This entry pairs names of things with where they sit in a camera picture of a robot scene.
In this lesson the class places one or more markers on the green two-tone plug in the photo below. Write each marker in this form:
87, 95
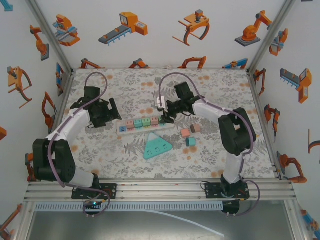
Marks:
161, 120
146, 122

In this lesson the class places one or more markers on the brown two-tone plug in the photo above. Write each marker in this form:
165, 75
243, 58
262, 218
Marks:
195, 128
154, 121

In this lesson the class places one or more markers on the salmon pink plug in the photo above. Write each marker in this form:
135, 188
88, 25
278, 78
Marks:
185, 133

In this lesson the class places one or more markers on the teal two-tone plug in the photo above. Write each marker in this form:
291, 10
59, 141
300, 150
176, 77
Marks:
191, 141
138, 123

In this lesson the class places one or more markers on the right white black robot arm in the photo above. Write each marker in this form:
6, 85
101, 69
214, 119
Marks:
212, 112

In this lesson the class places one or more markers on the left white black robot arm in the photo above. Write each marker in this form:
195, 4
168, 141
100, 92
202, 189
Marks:
72, 125

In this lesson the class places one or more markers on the teal triangular power socket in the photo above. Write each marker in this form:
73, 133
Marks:
156, 147

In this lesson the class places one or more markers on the white multicolour power strip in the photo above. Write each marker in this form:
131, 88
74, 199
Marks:
145, 130

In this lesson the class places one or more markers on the floral print tablecloth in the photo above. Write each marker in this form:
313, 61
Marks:
112, 155

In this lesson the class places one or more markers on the small electronics board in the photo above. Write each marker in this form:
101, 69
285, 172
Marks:
93, 204

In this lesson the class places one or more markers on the thin white tube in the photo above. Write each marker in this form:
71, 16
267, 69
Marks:
190, 221

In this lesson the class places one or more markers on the black controller box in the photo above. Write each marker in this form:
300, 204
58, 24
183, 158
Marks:
230, 207

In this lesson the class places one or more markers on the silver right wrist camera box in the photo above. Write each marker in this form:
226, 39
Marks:
160, 102

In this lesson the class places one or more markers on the aluminium cage frame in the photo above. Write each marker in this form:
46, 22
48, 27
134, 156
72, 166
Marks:
160, 191

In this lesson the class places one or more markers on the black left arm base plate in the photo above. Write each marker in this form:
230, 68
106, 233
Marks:
110, 191

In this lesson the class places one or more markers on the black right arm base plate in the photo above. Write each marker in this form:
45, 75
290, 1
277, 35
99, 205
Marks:
212, 191

